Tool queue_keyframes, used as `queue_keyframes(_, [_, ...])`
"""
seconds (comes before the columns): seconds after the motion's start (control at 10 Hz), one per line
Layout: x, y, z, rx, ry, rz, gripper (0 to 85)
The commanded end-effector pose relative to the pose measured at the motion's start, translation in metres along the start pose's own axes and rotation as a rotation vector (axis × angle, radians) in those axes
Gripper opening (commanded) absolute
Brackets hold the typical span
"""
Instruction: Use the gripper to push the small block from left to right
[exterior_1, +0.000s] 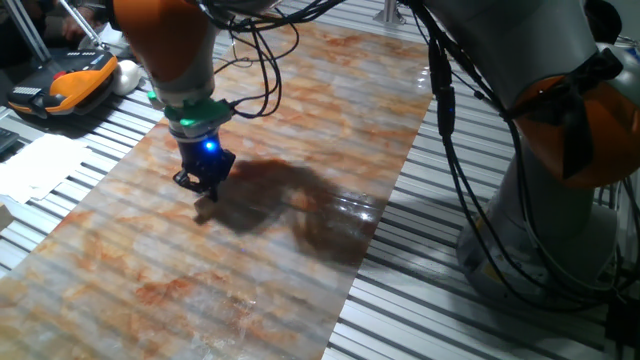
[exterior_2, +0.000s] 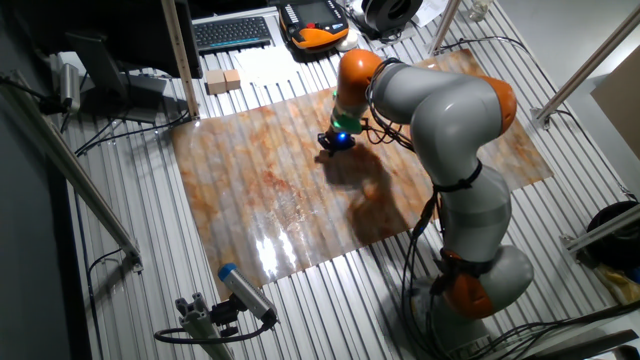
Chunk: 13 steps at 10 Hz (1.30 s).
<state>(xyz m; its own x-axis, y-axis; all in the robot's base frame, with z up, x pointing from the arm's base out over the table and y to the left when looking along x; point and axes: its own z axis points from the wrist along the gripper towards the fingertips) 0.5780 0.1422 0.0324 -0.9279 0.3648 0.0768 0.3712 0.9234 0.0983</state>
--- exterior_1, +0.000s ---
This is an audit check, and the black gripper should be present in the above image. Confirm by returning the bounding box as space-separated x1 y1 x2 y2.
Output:
172 132 237 203

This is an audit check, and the bystander hand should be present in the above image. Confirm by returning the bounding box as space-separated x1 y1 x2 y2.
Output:
62 7 101 42

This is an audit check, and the orange marble pattern mat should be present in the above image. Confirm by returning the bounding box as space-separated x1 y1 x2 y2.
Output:
0 19 434 360

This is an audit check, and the white computer mouse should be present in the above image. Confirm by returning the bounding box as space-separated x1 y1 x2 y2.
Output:
110 59 144 97

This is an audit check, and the orange black teach pendant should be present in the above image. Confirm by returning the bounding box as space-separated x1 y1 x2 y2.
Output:
6 48 120 120

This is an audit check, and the white paper towel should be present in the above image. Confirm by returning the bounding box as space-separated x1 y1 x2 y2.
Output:
0 133 93 205

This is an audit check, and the thin silver metal rod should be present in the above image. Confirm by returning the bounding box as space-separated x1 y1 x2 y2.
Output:
58 0 109 51

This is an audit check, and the slanted aluminium profile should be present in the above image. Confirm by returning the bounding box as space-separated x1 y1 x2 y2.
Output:
3 0 51 62

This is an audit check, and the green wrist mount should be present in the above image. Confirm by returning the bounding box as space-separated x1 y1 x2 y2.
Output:
146 89 235 139

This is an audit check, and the aluminium frame post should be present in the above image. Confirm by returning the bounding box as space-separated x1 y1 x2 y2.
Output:
372 0 407 26

